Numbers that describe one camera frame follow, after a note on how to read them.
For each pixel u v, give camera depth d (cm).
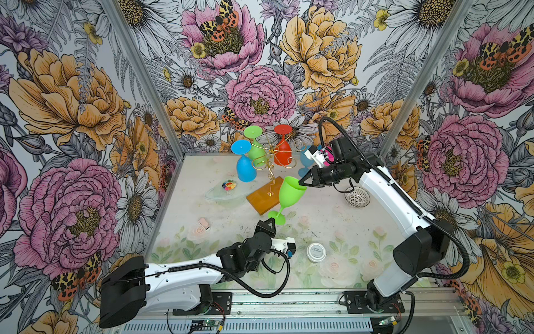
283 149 92
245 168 83
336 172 65
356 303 74
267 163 89
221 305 73
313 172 69
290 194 71
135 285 41
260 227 67
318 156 72
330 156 71
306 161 73
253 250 55
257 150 87
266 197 103
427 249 43
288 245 68
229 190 105
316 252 80
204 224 92
